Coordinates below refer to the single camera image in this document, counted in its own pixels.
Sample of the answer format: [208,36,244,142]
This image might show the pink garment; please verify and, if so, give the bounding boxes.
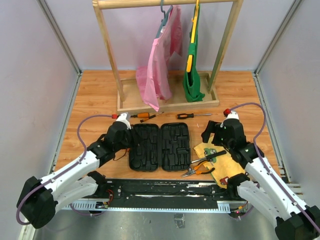
[135,5,183,111]

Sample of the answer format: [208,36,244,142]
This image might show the yellow cartoon cloth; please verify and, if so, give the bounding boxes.
[193,137,245,189]

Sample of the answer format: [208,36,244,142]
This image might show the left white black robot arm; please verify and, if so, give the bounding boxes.
[16,121,142,229]

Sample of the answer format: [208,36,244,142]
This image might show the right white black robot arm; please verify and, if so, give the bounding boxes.
[201,118,320,240]

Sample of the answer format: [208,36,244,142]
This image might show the green garment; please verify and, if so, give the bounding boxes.
[182,4,205,103]

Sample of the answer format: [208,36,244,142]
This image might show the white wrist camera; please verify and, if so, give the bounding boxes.
[116,112,132,129]
[223,108,239,121]

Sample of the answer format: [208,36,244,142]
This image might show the teal clothes hanger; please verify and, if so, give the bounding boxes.
[155,0,174,39]

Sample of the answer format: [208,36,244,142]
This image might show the small orange black screwdriver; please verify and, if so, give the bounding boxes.
[140,112,164,123]

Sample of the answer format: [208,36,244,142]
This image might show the orange handled awl screwdriver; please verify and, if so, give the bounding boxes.
[130,112,150,119]

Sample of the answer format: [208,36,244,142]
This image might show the black plastic tool case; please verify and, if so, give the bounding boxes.
[128,122,192,172]

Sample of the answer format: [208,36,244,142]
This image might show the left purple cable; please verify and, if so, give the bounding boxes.
[16,113,118,225]

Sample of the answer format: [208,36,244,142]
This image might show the slotted aluminium cable duct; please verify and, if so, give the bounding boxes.
[64,197,231,214]

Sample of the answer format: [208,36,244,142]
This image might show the orange handled needle nose pliers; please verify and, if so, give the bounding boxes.
[181,160,215,178]

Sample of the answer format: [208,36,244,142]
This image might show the purple cable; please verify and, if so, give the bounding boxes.
[223,102,320,233]
[16,113,118,225]

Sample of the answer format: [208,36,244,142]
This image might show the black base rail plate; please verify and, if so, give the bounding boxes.
[94,179,244,203]

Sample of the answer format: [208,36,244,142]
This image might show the wooden clothes rack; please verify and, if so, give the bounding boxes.
[92,0,243,114]

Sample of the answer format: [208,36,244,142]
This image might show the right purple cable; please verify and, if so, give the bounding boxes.
[223,102,320,233]

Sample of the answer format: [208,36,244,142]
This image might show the claw hammer black handle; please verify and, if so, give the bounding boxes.
[190,150,227,164]

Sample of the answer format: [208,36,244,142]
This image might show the black orange handled screwdriver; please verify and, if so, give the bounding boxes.
[176,113,212,120]

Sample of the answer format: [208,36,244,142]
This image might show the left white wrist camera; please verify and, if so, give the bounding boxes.
[116,112,132,129]

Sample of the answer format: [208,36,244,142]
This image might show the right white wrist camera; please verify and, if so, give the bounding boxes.
[223,108,239,121]

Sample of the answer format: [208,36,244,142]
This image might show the yellow clothes hanger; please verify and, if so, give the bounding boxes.
[186,0,200,73]

